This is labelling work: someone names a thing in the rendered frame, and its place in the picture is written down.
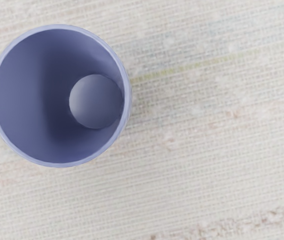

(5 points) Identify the lavender blue cup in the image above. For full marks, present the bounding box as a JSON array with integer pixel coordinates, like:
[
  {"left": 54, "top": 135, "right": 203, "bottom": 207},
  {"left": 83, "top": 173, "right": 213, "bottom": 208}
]
[{"left": 0, "top": 23, "right": 132, "bottom": 168}]

